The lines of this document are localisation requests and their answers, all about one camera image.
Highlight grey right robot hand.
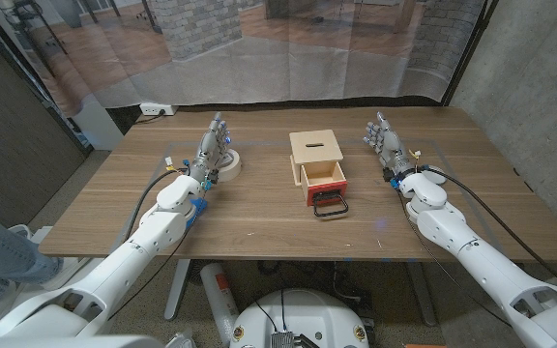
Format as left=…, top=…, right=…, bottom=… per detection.
left=363, top=111, right=418, bottom=181

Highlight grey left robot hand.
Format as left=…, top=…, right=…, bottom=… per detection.
left=189, top=111, right=233, bottom=184

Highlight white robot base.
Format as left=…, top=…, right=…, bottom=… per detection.
left=229, top=288, right=370, bottom=348

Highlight red fronted wooden drawer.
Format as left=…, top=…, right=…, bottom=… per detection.
left=300, top=160, right=349, bottom=208

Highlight cream masking tape roll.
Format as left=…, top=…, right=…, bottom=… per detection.
left=215, top=148, right=243, bottom=184

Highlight blue flat plastic object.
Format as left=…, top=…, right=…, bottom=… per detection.
left=186, top=196, right=209, bottom=229

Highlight white power strip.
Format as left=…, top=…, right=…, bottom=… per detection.
left=139, top=101, right=179, bottom=117

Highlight wooden box with slot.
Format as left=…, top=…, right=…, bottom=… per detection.
left=288, top=129, right=345, bottom=188

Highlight printed room backdrop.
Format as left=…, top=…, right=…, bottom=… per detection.
left=0, top=0, right=487, bottom=117

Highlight black backdrop stand pole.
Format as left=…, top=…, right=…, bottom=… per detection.
left=440, top=0, right=500, bottom=107

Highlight white table leg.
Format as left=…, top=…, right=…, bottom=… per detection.
left=405, top=261, right=438, bottom=328
left=163, top=259, right=192, bottom=322

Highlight white roll with orange label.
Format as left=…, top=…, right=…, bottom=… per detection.
left=199, top=262, right=240, bottom=345

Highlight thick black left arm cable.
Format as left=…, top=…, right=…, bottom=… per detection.
left=122, top=166, right=191, bottom=243

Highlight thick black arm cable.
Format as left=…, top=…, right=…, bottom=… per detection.
left=421, top=165, right=557, bottom=292
left=122, top=166, right=191, bottom=243

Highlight black drawer handle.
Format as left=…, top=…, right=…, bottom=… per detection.
left=311, top=189, right=350, bottom=218

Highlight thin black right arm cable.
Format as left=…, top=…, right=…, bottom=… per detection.
left=396, top=189, right=513, bottom=329

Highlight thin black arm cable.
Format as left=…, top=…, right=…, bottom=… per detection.
left=107, top=219, right=198, bottom=321
left=396, top=189, right=513, bottom=329

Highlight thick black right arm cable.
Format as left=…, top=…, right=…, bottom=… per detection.
left=421, top=165, right=557, bottom=292

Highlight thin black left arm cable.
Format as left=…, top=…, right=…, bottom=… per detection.
left=107, top=219, right=198, bottom=321

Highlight dark wood wall panel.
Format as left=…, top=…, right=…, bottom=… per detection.
left=0, top=18, right=86, bottom=228

